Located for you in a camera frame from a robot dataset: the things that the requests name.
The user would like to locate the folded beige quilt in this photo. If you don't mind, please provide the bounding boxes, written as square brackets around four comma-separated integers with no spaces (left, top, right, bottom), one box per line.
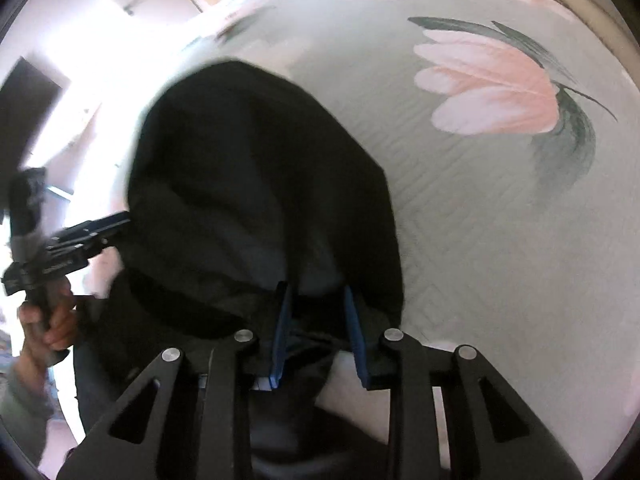
[560,0,639,82]

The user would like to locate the grey sleeve forearm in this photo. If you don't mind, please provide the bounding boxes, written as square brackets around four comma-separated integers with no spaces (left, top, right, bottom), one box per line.
[1,358,53,466]

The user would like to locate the person's left hand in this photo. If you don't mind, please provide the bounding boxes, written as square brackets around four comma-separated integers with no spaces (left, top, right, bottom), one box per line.
[16,278,77,382]

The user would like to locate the black hooded jacket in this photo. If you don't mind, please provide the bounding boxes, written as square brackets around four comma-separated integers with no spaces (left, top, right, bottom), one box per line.
[74,61,404,479]

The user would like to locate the black television screen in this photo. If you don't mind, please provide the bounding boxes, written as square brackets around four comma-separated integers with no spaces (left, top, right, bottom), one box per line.
[1,58,64,220]

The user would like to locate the floral green bedspread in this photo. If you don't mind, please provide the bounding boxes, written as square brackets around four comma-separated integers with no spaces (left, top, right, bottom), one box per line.
[198,0,639,479]

